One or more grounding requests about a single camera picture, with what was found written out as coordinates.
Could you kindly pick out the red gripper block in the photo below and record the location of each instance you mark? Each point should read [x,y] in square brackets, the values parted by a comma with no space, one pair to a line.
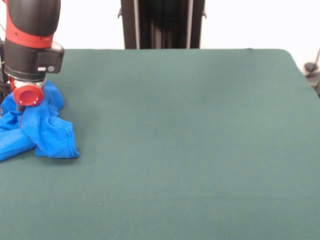
[27,96]

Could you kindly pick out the blue shirt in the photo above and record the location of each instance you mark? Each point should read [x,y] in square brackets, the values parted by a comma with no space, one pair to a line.
[47,135]

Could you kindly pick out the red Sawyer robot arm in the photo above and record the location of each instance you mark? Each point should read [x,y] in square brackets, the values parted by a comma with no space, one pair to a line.
[27,55]

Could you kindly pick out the dark green table cloth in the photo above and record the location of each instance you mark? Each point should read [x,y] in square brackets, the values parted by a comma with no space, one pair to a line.
[200,150]

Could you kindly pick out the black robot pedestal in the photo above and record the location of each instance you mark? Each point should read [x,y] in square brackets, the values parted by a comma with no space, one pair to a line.
[162,25]

